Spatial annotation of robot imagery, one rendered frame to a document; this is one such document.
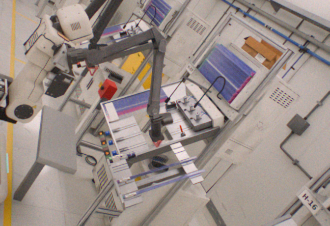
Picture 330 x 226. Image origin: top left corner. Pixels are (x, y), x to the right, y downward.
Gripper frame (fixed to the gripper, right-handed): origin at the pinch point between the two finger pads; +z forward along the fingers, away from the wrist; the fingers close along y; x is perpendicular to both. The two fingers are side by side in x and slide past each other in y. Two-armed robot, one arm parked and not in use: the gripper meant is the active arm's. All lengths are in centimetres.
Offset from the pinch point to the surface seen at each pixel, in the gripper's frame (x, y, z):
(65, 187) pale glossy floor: 62, 59, 77
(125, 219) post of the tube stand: 28, -14, 41
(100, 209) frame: 40, 9, 53
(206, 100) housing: -51, 34, 5
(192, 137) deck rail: -29.2, 10.9, 13.7
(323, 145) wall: -178, 23, 87
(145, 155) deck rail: 4.3, 11.8, 18.5
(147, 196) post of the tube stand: 12.4, -14.0, 25.5
